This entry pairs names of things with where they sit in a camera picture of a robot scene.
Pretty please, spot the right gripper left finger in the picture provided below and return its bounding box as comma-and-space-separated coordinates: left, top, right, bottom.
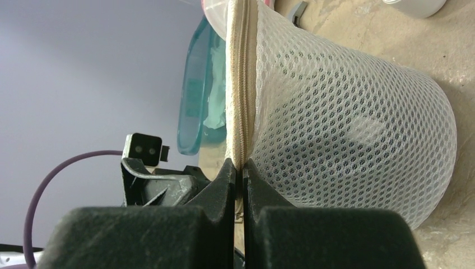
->
38, 159, 236, 268

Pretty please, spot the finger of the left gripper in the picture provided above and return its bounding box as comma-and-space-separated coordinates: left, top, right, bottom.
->
121, 157, 210, 207

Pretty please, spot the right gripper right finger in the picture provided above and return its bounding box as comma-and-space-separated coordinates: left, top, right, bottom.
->
243, 161, 425, 268

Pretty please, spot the teal plastic bin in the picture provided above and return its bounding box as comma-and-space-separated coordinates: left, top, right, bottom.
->
177, 17, 227, 156

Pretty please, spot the white PVC pipe rack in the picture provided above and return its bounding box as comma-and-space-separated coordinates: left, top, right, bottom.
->
382, 0, 446, 18

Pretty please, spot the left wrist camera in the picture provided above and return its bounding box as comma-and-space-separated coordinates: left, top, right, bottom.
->
122, 133, 170, 167

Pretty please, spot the red handled adjustable wrench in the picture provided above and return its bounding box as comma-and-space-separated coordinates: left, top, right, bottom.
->
287, 1, 308, 28

